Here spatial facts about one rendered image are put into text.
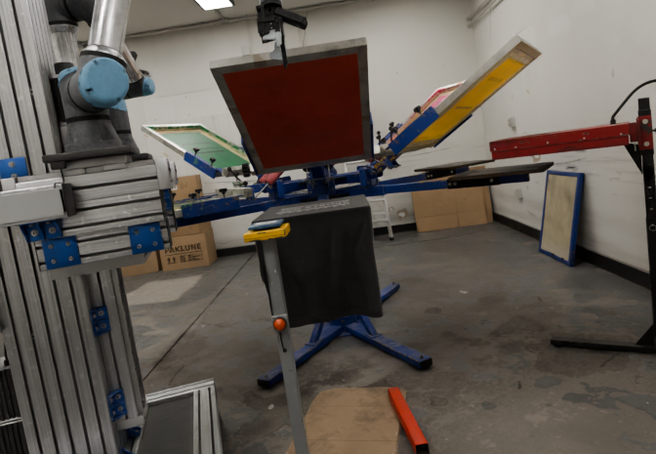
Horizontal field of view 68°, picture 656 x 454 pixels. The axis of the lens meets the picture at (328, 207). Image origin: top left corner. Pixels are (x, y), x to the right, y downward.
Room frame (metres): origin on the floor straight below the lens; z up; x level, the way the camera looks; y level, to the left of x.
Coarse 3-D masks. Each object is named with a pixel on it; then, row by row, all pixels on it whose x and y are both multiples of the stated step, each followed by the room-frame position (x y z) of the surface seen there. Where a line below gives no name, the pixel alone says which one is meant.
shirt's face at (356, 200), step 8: (320, 200) 2.25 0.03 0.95; (328, 200) 2.19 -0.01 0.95; (336, 200) 2.14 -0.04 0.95; (352, 200) 2.03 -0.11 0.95; (360, 200) 1.99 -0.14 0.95; (272, 208) 2.20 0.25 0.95; (280, 208) 2.15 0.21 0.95; (328, 208) 1.87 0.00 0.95; (336, 208) 1.83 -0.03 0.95; (344, 208) 1.79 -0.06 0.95; (264, 216) 1.92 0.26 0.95; (272, 216) 1.88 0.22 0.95; (280, 216) 1.84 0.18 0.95; (288, 216) 1.80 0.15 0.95
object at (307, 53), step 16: (304, 48) 1.84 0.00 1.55; (320, 48) 1.83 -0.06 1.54; (336, 48) 1.82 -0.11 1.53; (352, 48) 1.82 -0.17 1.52; (224, 64) 1.84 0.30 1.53; (240, 64) 1.84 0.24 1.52; (256, 64) 1.84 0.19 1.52; (272, 64) 1.85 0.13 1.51; (224, 80) 1.90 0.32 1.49; (368, 80) 1.98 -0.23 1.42; (224, 96) 1.97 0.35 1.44; (368, 96) 2.06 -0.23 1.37; (368, 112) 2.16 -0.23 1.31; (240, 128) 2.16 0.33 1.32; (368, 128) 2.26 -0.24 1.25; (368, 144) 2.38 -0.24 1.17; (256, 160) 2.40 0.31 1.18; (336, 160) 2.47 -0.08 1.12
